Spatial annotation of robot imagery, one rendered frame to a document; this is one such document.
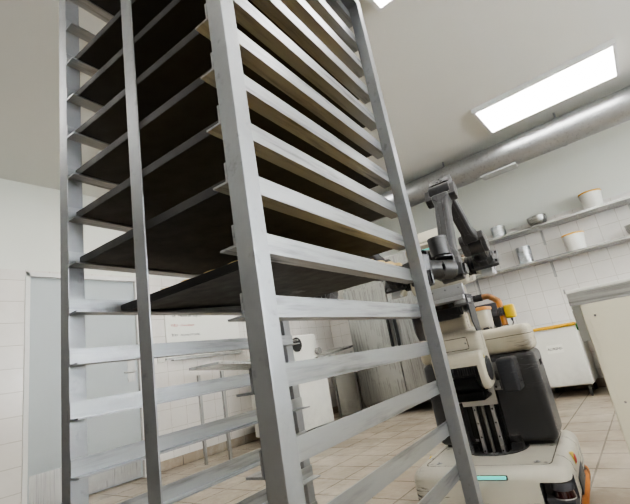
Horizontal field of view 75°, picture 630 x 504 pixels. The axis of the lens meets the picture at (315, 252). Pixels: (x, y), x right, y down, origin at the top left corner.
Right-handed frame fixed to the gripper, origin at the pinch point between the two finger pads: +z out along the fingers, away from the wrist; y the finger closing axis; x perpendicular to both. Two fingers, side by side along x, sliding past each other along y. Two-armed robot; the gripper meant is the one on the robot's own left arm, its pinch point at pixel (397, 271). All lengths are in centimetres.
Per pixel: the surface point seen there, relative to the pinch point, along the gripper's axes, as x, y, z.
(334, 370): 30, -23, 40
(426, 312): 10.4, -13.3, 2.4
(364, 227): 19.8, 4.6, 22.2
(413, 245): 11.2, 3.5, 2.4
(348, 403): -493, -76, -251
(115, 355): -1, -14, 70
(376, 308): 21.0, -12.8, 23.9
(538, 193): -223, 155, -432
